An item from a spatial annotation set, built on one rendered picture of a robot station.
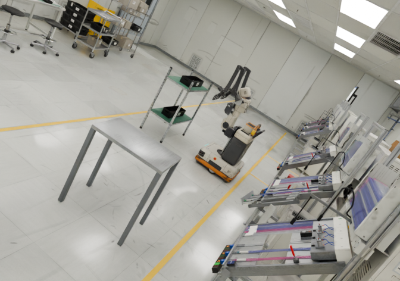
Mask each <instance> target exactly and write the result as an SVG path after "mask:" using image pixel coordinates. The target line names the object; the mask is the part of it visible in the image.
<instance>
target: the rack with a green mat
mask: <svg viewBox="0 0 400 281"><path fill-rule="evenodd" d="M171 70H172V67H170V68H169V70H168V72H167V74H166V76H165V78H164V80H163V82H162V84H161V86H160V88H159V90H158V92H157V94H156V96H155V98H154V100H153V102H152V104H151V106H150V108H149V110H148V112H147V113H146V116H145V118H144V119H143V121H142V123H141V125H140V127H139V128H142V126H143V124H144V122H145V120H146V119H147V117H148V115H149V113H150V112H151V113H153V115H155V116H157V117H158V118H160V119H161V120H162V121H164V122H165V123H167V124H168V128H167V129H166V131H165V133H164V135H163V137H162V138H161V140H160V143H162V142H163V140H164V138H165V136H166V134H167V132H168V130H169V129H170V127H171V126H173V125H176V124H181V123H185V122H189V124H188V126H187V127H186V129H185V131H184V132H183V134H182V135H183V136H184V135H185V133H186V131H187V129H188V128H189V126H190V124H191V122H192V120H193V119H194V117H195V116H196V113H197V112H198V110H199V108H200V106H201V105H202V103H203V101H204V99H205V97H206V96H207V94H208V92H209V91H210V89H211V87H212V85H213V82H211V84H210V86H209V88H208V89H207V88H205V87H203V86H201V87H193V84H194V81H192V83H191V85H190V86H189V87H187V86H186V85H184V84H183V83H181V82H179V81H180V79H181V78H182V77H179V76H169V74H170V72H171ZM167 79H169V80H171V81H172V82H173V83H175V84H176V85H178V86H180V87H181V88H182V90H181V92H180V94H179V96H178V97H177V99H176V101H175V103H174V105H173V106H176V104H177V102H178V100H179V98H180V96H181V94H182V93H183V91H184V90H186V91H187V92H186V94H185V96H184V98H183V99H182V101H181V103H180V105H179V107H178V109H177V111H176V113H175V115H174V116H173V118H167V117H166V116H165V115H163V114H162V113H161V112H162V110H163V108H153V109H152V107H153V105H154V103H155V101H156V99H157V97H158V95H159V94H160V92H161V89H162V88H163V86H164V83H165V81H166V80H167ZM189 92H206V93H205V95H204V97H203V99H202V101H201V102H200V104H199V106H198V107H197V109H196V111H195V113H194V115H193V117H192V118H190V117H189V116H187V115H186V114H184V115H183V116H180V117H176V115H177V114H178V112H179V110H180V109H181V107H182V105H183V103H184V101H185V99H186V97H187V95H188V94H189Z"/></svg>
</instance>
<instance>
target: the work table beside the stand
mask: <svg viewBox="0 0 400 281"><path fill-rule="evenodd" d="M96 131H97V132H99V133H100V134H101V135H103V136H105V137H106V138H107V139H108V140H107V142H106V144H105V146H104V148H103V150H102V153H101V155H100V157H99V159H98V161H97V163H96V165H95V167H94V169H93V172H92V174H91V175H90V178H89V180H88V181H87V184H86V186H88V187H90V186H92V183H93V181H94V180H95V177H96V175H97V173H98V171H99V169H100V167H101V165H102V163H103V161H104V159H105V157H106V155H107V153H108V151H109V149H110V146H111V144H112V143H113V142H114V143H115V144H116V145H118V146H119V147H120V148H122V149H124V150H125V151H127V152H128V153H129V154H131V155H132V156H134V157H135V158H137V159H138V160H140V161H141V162H143V163H144V164H146V165H147V166H148V167H150V168H151V169H153V170H155V171H156V174H155V176H154V178H153V179H152V182H151V183H150V185H149V187H148V188H147V190H146V192H145V194H144V196H143V198H142V199H141V201H140V203H139V205H138V206H137V209H136V210H135V212H134V214H133V215H132V217H131V219H130V221H129V223H128V225H127V226H126V228H125V230H124V232H123V234H122V236H121V237H120V239H119V241H118V242H117V245H119V246H122V244H123V243H124V241H125V240H126V238H127V236H128V234H129V233H130V231H131V229H132V227H133V225H134V224H135V222H136V220H137V218H138V217H139V214H140V213H141V211H142V209H143V208H144V206H145V204H146V202H147V200H148V199H149V197H150V195H151V193H152V191H153V190H154V188H155V186H156V185H157V183H158V181H159V179H160V177H161V176H162V174H163V173H164V172H165V171H167V170H168V169H169V171H168V173H167V174H166V176H165V178H164V180H163V181H162V184H161V185H160V187H159V188H158V190H157V192H156V194H155V196H154V197H153V199H152V201H151V203H150V205H149V206H148V208H147V210H146V211H145V213H144V215H143V217H142V219H141V220H140V222H139V224H141V225H143V224H144V223H145V221H146V219H147V218H148V216H149V214H150V212H151V211H152V209H153V207H154V205H155V204H156V202H157V200H158V198H159V197H160V195H161V193H162V192H163V190H164V188H165V186H166V184H167V183H168V181H169V180H170V177H171V176H172V174H173V172H174V171H175V169H176V167H177V165H178V163H179V162H180V160H181V159H182V158H181V157H180V156H178V155H177V154H175V153H174V152H172V151H171V150H169V149H168V148H166V147H165V146H163V145H162V144H160V143H159V142H157V141H156V140H154V139H153V138H151V137H150V136H148V135H147V134H145V133H144V132H142V131H141V130H139V129H138V128H136V127H135V126H133V125H131V124H130V123H128V122H127V121H126V120H124V119H122V118H121V117H119V118H115V119H112V120H107V121H103V122H100V123H95V124H93V125H92V126H91V128H90V130H89V133H88V134H87V137H86V139H85V141H84V143H83V146H82V148H81V150H80V152H79V154H78V156H77V158H76V161H75V163H74V165H73V168H72V169H71V172H70V174H69V176H68V178H67V180H66V183H65V185H64V187H63V189H62V191H61V193H60V196H59V198H58V201H59V202H63V201H64V200H65V197H66V195H67V193H68V191H69V189H70V186H71V184H72V182H73V180H74V178H75V176H76V174H77V172H78V169H79V167H80V165H81V163H82V161H83V159H84V157H85V155H86V152H87V150H88V148H89V146H90V143H91V141H92V139H93V137H94V135H95V133H96Z"/></svg>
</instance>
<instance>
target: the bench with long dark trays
mask: <svg viewBox="0 0 400 281"><path fill-rule="evenodd" d="M23 1H27V2H31V3H33V8H32V11H31V13H30V16H29V19H28V22H27V24H26V29H25V30H27V29H28V28H29V25H30V24H31V25H32V26H33V27H35V28H36V29H38V30H39V31H41V32H42V33H43V34H45V35H48V34H47V33H46V32H44V31H43V30H42V29H40V28H39V27H38V26H36V25H34V24H33V23H31V20H32V17H33V14H34V11H35V8H36V6H37V5H41V6H43V7H47V8H51V9H54V10H57V11H59V13H58V16H57V19H56V21H57V22H59V20H60V17H61V14H62V12H63V11H65V8H63V7H62V6H60V5H58V4H57V5H56V4H53V3H52V4H49V3H46V2H44V1H43V0H23ZM11 30H13V31H15V32H17V33H23V34H27V35H33V36H39V37H40V34H38V33H32V32H26V31H22V30H16V29H11ZM55 30H56V27H54V28H53V29H52V33H51V36H50V37H51V38H53V35H54V33H55Z"/></svg>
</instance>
